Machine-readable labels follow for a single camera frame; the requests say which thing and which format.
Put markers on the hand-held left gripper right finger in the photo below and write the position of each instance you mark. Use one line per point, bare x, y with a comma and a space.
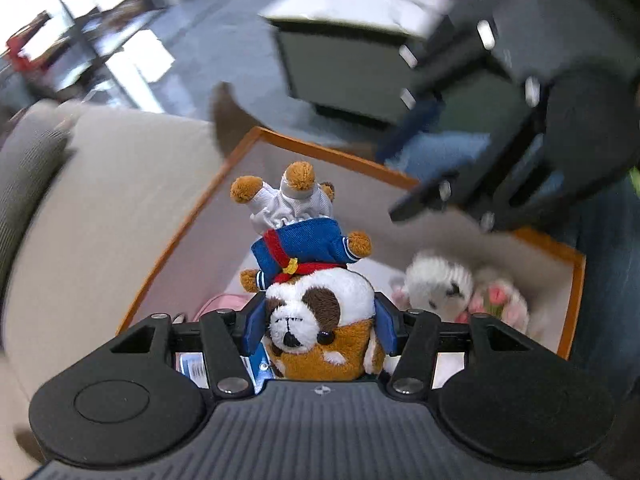
387, 327

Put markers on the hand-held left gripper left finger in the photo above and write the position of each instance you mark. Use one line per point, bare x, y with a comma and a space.
252, 327

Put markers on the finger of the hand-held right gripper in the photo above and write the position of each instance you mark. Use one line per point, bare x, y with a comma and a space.
415, 125
440, 195

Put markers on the pink zip pouch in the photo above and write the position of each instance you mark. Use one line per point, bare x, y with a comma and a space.
220, 305

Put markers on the brown white dog plush toy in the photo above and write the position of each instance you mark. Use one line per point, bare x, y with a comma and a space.
310, 300

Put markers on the white panda plush toy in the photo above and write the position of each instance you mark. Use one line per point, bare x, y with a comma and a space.
435, 280

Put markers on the orange cardboard box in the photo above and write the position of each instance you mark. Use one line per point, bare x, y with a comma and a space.
200, 260

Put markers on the green plastic bag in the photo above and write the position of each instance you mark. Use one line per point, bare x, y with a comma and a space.
636, 180

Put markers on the marble top coffee table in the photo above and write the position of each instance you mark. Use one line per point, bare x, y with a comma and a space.
350, 65

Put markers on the person's right leg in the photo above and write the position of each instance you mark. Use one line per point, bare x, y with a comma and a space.
605, 285

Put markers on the beige fabric sofa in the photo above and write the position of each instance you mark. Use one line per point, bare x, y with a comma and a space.
100, 235

